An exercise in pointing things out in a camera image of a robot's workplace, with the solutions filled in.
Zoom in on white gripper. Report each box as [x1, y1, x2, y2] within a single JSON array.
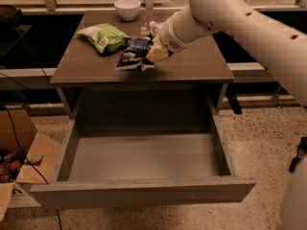
[[145, 17, 188, 62]]

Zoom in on blue Kettle chip bag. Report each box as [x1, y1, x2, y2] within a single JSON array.
[[115, 37, 154, 72]]

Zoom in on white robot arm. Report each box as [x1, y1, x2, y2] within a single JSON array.
[[162, 0, 307, 230]]

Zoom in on green chip bag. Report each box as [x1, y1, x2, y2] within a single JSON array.
[[77, 23, 131, 54]]

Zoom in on open grey top drawer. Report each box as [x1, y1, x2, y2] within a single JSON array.
[[29, 85, 257, 211]]

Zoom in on white plastic bottle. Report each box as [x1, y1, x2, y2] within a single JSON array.
[[150, 21, 163, 37]]

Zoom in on white ceramic bowl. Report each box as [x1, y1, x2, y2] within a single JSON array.
[[114, 0, 141, 21]]

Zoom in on dark desk at left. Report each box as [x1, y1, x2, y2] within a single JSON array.
[[0, 5, 32, 58]]

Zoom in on brown cardboard box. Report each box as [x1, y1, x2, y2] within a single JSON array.
[[0, 110, 60, 220]]

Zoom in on black power adapter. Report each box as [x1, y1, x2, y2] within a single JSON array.
[[289, 137, 307, 173]]

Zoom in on snack items in box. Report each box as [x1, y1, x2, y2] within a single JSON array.
[[0, 152, 23, 183]]

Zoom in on black floor cable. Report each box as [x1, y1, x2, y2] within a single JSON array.
[[0, 70, 63, 230]]

